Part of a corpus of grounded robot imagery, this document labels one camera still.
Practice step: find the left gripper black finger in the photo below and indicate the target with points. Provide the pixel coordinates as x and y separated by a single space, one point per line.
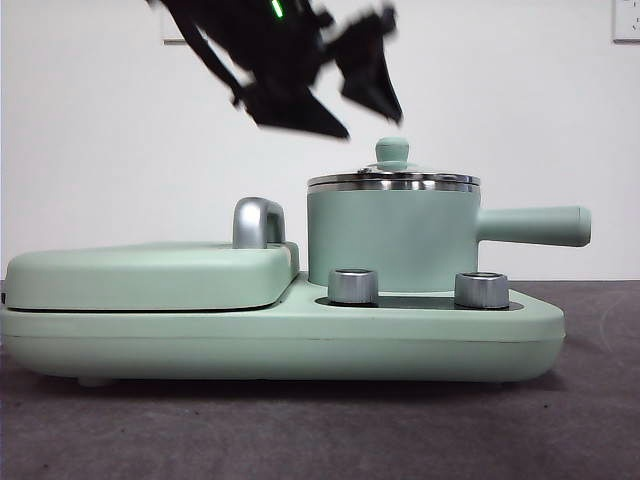
370 75
300 112

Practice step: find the glass lid with green knob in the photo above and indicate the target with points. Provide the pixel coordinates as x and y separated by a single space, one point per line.
392 150

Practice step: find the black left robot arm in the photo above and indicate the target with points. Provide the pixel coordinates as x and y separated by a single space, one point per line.
260 45

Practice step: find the silver control knob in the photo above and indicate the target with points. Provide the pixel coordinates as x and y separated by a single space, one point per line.
352 287
480 291

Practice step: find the mint green cooker base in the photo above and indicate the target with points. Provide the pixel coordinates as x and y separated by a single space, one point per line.
300 345

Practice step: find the white wall socket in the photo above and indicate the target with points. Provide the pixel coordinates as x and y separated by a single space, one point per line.
627 22
170 30

